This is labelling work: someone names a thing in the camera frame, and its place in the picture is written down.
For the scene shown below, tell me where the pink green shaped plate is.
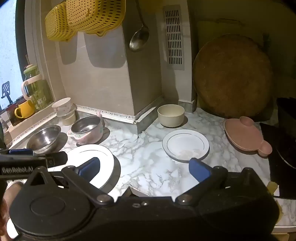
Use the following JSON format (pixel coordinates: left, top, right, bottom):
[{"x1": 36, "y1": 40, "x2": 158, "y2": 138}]
[{"x1": 57, "y1": 144, "x2": 115, "y2": 189}]

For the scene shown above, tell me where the large yellow plastic colander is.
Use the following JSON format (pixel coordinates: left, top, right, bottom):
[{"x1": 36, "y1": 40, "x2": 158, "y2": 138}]
[{"x1": 66, "y1": 0, "x2": 127, "y2": 37}]

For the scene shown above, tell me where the black induction cooktop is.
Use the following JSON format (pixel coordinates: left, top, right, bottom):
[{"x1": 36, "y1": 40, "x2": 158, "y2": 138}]
[{"x1": 259, "y1": 122, "x2": 296, "y2": 200}]

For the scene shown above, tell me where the yellow mug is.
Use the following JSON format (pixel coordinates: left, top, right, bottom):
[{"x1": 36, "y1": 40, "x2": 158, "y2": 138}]
[{"x1": 14, "y1": 100, "x2": 35, "y2": 119}]

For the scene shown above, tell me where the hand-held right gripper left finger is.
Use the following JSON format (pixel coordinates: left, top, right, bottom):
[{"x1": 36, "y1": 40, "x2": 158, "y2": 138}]
[{"x1": 24, "y1": 157, "x2": 114, "y2": 205}]

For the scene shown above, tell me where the cream bowl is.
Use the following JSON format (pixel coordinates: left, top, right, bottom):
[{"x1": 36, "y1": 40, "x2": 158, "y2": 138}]
[{"x1": 157, "y1": 104, "x2": 185, "y2": 128}]

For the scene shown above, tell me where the small yellow plastic colander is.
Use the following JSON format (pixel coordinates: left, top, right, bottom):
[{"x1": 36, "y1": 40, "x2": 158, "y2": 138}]
[{"x1": 45, "y1": 2, "x2": 78, "y2": 42}]

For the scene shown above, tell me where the pink bowl with steel liner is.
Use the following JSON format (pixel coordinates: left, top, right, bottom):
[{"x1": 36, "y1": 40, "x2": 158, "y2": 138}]
[{"x1": 67, "y1": 111, "x2": 107, "y2": 145}]

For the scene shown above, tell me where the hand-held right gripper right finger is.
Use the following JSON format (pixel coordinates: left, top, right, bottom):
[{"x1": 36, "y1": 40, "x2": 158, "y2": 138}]
[{"x1": 176, "y1": 158, "x2": 270, "y2": 205}]

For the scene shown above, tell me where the round wooden cutting board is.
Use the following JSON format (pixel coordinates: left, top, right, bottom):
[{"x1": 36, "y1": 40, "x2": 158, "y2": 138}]
[{"x1": 192, "y1": 34, "x2": 275, "y2": 119}]

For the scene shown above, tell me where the clear plastic container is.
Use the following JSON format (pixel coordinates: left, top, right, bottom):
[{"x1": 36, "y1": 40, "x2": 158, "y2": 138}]
[{"x1": 58, "y1": 104, "x2": 78, "y2": 126}]

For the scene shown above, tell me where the green glass pitcher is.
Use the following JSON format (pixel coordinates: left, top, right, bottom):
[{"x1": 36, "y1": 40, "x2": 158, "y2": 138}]
[{"x1": 21, "y1": 63, "x2": 54, "y2": 111}]

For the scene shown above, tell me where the grey vent grille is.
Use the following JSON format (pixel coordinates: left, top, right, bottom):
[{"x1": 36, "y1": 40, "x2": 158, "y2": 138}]
[{"x1": 163, "y1": 5, "x2": 186, "y2": 70}]

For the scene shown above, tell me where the person's left hand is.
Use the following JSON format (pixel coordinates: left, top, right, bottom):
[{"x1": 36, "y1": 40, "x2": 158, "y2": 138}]
[{"x1": 3, "y1": 181, "x2": 24, "y2": 208}]

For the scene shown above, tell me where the white plate with thin rim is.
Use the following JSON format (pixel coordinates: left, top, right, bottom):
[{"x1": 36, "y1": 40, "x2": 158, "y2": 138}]
[{"x1": 162, "y1": 129, "x2": 210, "y2": 162}]

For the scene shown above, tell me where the white floral cup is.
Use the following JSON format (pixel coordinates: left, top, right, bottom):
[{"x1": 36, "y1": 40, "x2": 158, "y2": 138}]
[{"x1": 51, "y1": 97, "x2": 72, "y2": 116}]

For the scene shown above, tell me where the pink bear-shaped plate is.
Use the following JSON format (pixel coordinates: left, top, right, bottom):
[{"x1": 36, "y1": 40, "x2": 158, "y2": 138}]
[{"x1": 224, "y1": 116, "x2": 273, "y2": 156}]

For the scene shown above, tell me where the yellow sponge piece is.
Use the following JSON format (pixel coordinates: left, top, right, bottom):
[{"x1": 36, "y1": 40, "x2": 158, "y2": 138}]
[{"x1": 267, "y1": 181, "x2": 279, "y2": 195}]

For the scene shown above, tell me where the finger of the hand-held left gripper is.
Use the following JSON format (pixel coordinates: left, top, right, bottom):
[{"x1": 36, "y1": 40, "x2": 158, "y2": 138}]
[
  {"x1": 0, "y1": 148, "x2": 34, "y2": 156},
  {"x1": 45, "y1": 152, "x2": 68, "y2": 167}
]

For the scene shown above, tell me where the steel ladle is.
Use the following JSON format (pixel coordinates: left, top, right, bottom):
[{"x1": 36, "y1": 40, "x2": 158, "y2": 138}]
[{"x1": 129, "y1": 0, "x2": 150, "y2": 52}]

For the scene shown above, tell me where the frosted window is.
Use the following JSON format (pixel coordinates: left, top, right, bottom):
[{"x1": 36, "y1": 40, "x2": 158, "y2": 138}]
[{"x1": 0, "y1": 0, "x2": 26, "y2": 109}]

